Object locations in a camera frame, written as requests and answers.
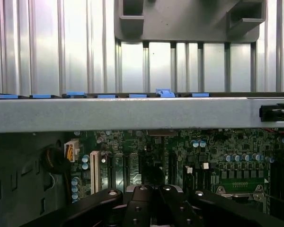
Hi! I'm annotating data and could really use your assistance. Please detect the CPU socket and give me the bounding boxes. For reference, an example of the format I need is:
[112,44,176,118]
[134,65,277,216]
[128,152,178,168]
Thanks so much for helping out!
[214,176,272,209]

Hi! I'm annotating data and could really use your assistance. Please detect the white expansion slot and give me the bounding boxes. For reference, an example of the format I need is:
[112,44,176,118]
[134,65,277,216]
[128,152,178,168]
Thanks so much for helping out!
[89,150,100,195]

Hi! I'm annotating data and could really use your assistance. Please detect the white power connector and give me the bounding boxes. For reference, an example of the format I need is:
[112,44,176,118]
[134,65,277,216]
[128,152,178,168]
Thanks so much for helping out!
[63,139,80,163]

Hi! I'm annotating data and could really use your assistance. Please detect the green motherboard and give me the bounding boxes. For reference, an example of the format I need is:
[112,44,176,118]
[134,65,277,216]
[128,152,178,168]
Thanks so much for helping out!
[63,129,284,215]

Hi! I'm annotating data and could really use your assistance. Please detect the grey power supply unit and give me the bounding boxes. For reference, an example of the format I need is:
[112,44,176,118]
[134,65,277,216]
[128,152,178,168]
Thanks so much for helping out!
[0,131,71,215]

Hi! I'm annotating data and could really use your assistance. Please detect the open grey PC case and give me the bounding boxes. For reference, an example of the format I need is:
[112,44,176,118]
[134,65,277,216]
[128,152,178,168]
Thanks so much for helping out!
[0,88,284,227]

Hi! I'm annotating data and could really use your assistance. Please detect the black and yellow wire bundle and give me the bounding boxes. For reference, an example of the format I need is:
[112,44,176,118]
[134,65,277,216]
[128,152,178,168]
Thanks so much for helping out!
[41,141,72,176]

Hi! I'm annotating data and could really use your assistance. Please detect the thin red wire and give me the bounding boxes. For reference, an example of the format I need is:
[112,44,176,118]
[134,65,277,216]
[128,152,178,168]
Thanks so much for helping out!
[262,127,284,137]

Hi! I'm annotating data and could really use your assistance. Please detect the black intrusion switch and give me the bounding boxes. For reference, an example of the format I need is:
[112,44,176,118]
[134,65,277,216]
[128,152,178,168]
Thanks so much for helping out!
[258,103,284,123]

